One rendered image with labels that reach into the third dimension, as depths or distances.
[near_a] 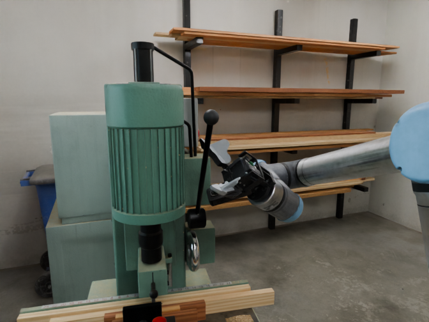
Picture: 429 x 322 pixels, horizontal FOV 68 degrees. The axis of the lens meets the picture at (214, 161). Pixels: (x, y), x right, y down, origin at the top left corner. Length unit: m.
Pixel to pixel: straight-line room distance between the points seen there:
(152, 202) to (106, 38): 2.52
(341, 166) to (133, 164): 0.52
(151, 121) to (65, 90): 2.43
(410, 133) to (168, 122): 0.45
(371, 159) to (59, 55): 2.72
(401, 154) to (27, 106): 2.89
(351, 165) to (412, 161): 0.32
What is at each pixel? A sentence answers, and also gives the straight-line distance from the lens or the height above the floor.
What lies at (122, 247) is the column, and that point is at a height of 1.03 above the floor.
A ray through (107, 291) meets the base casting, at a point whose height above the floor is 0.80.
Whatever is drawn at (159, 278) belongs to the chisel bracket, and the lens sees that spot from 0.83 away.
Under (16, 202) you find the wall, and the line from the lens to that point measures 3.26.
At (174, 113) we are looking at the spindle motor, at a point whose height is 1.44.
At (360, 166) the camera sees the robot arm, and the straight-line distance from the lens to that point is 0.83.
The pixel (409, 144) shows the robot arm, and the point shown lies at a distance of 0.55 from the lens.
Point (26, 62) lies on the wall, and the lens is 3.13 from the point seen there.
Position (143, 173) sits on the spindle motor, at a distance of 0.70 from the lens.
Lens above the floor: 1.47
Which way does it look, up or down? 11 degrees down
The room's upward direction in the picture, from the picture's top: straight up
